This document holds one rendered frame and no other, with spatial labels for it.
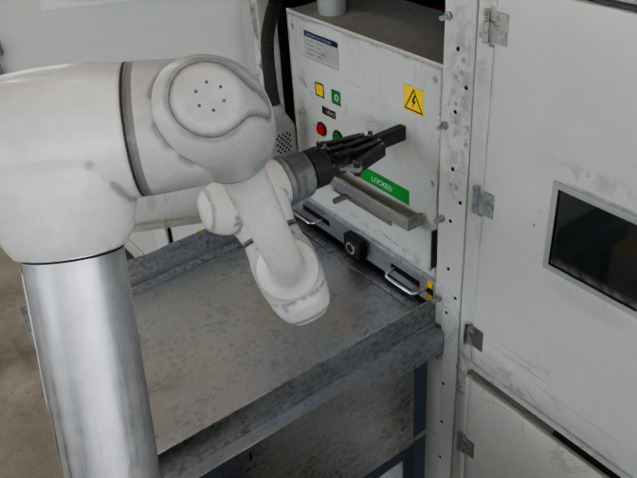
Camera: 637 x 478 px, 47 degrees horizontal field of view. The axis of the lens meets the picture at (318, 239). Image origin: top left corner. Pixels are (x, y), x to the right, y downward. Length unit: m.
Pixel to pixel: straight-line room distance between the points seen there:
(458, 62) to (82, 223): 0.74
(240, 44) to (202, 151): 1.15
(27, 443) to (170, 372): 1.26
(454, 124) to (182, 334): 0.73
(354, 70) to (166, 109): 0.93
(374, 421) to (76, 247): 1.01
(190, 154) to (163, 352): 0.95
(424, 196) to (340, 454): 0.56
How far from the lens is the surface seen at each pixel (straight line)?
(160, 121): 0.66
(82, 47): 1.82
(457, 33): 1.24
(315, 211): 1.84
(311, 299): 1.23
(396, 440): 1.71
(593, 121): 1.09
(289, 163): 1.29
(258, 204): 0.98
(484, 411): 1.56
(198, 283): 1.75
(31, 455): 2.69
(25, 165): 0.71
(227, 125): 0.65
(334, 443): 1.55
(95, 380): 0.76
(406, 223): 1.50
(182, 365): 1.54
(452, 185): 1.35
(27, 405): 2.86
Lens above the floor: 1.87
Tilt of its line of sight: 34 degrees down
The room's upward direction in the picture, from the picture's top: 4 degrees counter-clockwise
